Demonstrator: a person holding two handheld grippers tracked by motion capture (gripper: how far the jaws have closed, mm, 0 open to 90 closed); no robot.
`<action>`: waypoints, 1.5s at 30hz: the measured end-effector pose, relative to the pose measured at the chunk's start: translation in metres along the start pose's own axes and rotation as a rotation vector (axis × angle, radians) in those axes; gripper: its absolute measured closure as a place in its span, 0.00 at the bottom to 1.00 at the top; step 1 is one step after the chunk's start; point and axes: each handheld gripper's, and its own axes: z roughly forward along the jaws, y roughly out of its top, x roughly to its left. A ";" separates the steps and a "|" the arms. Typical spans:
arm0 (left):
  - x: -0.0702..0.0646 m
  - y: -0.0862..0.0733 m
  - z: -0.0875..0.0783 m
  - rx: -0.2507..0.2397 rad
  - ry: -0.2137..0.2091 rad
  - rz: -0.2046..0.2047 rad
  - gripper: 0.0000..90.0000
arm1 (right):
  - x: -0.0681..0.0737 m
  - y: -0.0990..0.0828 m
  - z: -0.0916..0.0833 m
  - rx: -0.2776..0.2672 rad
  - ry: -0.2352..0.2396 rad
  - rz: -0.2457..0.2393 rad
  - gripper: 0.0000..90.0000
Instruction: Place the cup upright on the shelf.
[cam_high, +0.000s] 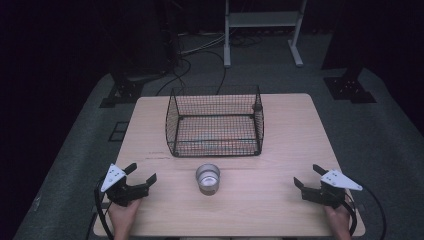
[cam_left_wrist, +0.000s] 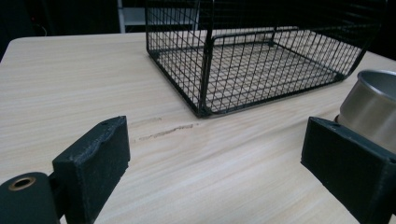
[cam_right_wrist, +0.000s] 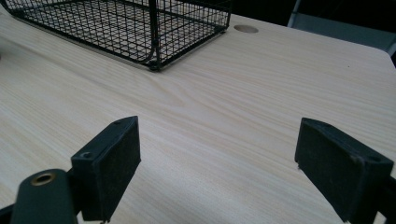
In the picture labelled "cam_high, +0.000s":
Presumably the white metal stand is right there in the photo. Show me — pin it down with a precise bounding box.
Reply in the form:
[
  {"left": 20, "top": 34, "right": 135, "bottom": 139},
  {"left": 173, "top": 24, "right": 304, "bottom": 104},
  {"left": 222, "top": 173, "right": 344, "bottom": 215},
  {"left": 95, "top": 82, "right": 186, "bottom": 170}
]
[{"left": 223, "top": 0, "right": 308, "bottom": 69}]

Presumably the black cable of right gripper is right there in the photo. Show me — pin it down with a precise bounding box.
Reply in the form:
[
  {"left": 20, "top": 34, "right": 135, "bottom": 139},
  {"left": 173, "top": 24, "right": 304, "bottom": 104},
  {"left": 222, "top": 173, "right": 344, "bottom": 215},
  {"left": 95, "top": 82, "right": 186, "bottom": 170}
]
[{"left": 343, "top": 185, "right": 388, "bottom": 240}]

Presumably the person's left hand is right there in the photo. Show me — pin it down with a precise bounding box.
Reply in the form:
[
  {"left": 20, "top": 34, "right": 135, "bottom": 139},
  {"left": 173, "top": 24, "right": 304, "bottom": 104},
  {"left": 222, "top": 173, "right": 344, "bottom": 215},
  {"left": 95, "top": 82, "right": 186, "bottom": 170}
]
[{"left": 108, "top": 198, "right": 143, "bottom": 240}]

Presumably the person's right hand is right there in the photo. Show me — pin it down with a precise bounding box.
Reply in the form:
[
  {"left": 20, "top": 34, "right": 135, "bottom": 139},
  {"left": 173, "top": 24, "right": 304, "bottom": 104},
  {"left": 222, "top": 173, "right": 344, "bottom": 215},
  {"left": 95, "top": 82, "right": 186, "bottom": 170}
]
[{"left": 323, "top": 203, "right": 353, "bottom": 240}]

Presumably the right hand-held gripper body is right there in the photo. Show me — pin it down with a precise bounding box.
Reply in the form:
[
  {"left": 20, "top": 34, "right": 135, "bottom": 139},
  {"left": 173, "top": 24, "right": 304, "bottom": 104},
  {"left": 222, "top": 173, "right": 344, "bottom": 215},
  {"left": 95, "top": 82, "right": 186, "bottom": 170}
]
[{"left": 300, "top": 169, "right": 364, "bottom": 210}]

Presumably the black floor cable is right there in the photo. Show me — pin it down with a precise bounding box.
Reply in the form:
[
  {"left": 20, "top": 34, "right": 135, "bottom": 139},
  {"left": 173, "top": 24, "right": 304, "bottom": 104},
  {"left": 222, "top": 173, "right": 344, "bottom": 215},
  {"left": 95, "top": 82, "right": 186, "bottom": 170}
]
[{"left": 155, "top": 49, "right": 228, "bottom": 97}]

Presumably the bundle of floor cables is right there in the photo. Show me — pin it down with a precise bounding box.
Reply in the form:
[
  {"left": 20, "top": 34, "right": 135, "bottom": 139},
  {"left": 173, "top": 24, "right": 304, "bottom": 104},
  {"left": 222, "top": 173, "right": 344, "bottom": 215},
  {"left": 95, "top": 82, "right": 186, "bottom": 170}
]
[{"left": 178, "top": 31, "right": 264, "bottom": 57}]

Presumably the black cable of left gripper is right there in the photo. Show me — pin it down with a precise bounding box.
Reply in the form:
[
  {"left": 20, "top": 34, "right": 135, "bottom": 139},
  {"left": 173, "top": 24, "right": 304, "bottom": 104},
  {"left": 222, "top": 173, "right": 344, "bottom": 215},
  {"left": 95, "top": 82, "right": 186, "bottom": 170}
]
[{"left": 93, "top": 177, "right": 115, "bottom": 240}]

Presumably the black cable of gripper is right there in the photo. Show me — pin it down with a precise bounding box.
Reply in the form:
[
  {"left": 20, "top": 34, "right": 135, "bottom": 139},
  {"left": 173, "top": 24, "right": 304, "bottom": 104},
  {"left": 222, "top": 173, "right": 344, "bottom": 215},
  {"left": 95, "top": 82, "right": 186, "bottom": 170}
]
[
  {"left": 343, "top": 185, "right": 388, "bottom": 240},
  {"left": 93, "top": 177, "right": 115, "bottom": 240}
]

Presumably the small metal cup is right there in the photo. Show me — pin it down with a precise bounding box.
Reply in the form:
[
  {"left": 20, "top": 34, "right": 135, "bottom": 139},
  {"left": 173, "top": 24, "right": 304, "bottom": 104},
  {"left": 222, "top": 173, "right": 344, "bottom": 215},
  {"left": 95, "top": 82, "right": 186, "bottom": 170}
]
[{"left": 195, "top": 163, "right": 221, "bottom": 196}]

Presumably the black wire mesh basket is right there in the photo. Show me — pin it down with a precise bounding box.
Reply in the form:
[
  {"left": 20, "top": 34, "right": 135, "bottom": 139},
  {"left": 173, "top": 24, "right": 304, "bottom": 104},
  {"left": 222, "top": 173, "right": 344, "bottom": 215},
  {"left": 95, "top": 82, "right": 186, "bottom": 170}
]
[{"left": 165, "top": 85, "right": 265, "bottom": 158}]

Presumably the black stand base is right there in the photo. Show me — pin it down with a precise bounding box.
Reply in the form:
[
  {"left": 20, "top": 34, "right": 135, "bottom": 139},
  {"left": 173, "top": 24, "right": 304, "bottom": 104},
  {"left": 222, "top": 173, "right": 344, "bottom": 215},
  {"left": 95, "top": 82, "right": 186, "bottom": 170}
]
[
  {"left": 323, "top": 63, "right": 378, "bottom": 104},
  {"left": 99, "top": 63, "right": 158, "bottom": 109}
]

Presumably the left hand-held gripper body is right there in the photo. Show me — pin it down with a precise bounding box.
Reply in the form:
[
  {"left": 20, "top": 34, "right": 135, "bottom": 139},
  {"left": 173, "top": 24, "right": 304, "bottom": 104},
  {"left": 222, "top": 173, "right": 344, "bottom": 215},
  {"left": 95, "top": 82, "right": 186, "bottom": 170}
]
[{"left": 100, "top": 163, "right": 150, "bottom": 208}]

